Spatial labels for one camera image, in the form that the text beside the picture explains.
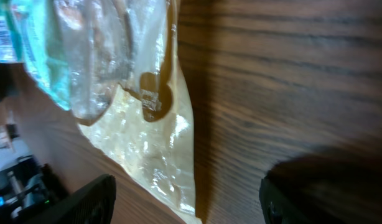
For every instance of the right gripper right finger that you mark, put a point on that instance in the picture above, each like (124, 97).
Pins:
(276, 207)

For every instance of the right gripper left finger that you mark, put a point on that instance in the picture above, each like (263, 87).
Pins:
(91, 204)

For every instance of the brown white snack bag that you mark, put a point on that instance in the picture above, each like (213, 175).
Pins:
(129, 95)

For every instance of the teal wet wipes pack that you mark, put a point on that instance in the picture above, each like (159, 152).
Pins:
(29, 34)

